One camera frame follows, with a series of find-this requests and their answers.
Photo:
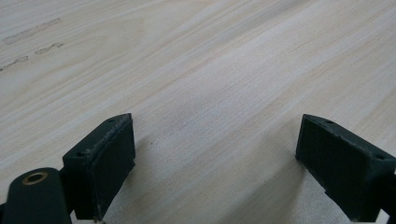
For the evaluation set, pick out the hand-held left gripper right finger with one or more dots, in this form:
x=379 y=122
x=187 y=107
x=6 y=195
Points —
x=339 y=158

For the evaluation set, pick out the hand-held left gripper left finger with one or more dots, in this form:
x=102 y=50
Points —
x=99 y=165

